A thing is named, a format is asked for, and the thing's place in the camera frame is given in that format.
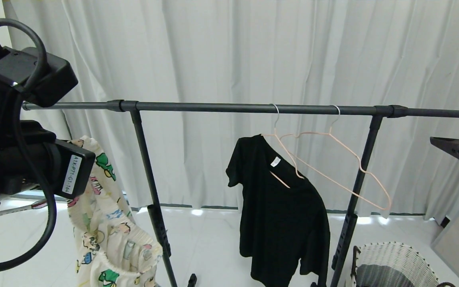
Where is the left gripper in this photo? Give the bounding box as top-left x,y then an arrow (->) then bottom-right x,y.
0,140 -> 96,208

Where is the cream printed garment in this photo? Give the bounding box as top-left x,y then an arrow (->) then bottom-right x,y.
67,136 -> 163,287

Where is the pink clothes hanger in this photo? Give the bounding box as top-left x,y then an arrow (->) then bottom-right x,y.
262,104 -> 305,189
279,106 -> 392,211

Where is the black t-shirt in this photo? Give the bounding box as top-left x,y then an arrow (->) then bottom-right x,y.
226,134 -> 331,287

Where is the white laundry basket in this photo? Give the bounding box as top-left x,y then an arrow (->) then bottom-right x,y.
345,241 -> 457,287

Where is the black clothes rack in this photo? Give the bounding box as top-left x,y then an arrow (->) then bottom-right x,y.
22,100 -> 459,287

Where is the window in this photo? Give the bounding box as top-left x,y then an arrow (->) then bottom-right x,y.
10,191 -> 425,216

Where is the white curtain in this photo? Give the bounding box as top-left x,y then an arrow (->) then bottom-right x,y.
0,0 -> 459,224

